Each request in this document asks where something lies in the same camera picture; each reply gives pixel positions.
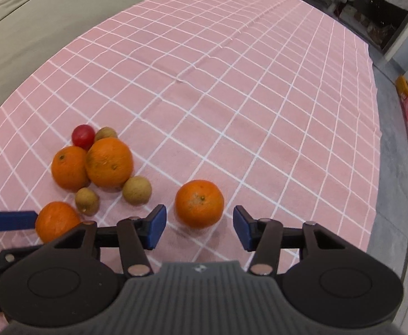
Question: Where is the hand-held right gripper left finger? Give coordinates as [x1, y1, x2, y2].
[56, 205, 167, 276]

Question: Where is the pink checked blanket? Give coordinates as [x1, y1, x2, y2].
[0, 0, 382, 335]

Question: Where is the red cherry tomato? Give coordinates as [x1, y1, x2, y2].
[72, 124, 96, 149]

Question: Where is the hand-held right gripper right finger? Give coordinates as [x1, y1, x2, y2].
[232, 205, 347, 276]

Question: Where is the brown longan fruit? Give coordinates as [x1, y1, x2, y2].
[122, 175, 152, 205]
[75, 187, 100, 216]
[94, 126, 118, 143]

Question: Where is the large orange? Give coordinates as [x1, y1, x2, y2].
[85, 137, 134, 188]

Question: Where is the beige sofa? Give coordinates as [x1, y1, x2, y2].
[0, 0, 265, 130]

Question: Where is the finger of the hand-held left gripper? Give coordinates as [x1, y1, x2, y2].
[0, 245, 43, 270]
[0, 197, 39, 233]

